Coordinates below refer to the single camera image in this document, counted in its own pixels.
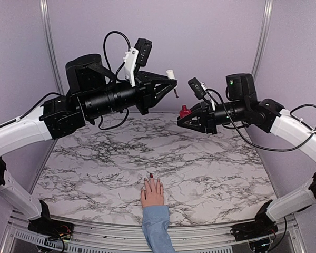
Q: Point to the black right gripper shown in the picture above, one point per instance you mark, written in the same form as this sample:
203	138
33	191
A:
206	119

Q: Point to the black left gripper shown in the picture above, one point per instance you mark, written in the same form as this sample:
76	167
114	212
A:
146	82

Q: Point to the red nail polish bottle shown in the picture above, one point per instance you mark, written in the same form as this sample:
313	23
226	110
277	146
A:
184	111

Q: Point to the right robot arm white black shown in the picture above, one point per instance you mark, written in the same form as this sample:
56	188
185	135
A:
268	115

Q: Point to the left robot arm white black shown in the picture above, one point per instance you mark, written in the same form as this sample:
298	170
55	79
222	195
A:
94	92

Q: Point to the blue shirt sleeve forearm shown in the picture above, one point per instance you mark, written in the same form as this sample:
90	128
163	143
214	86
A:
155	223

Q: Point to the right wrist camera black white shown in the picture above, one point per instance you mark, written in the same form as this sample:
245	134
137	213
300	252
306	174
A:
199	89

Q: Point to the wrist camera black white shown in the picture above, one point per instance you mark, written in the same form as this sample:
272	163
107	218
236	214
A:
137	59
199	89

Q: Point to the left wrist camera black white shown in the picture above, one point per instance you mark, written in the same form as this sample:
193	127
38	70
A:
137	59

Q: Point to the right aluminium corner post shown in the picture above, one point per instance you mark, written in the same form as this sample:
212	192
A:
264	33

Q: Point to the aluminium corner post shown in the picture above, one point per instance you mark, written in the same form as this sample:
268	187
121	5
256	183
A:
264	33
50	44

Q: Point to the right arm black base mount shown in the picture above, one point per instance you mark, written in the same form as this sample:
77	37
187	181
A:
262	225

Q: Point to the left aluminium corner post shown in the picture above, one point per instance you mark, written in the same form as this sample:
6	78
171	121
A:
50	44

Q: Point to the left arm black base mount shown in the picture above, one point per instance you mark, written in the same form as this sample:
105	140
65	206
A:
45	225

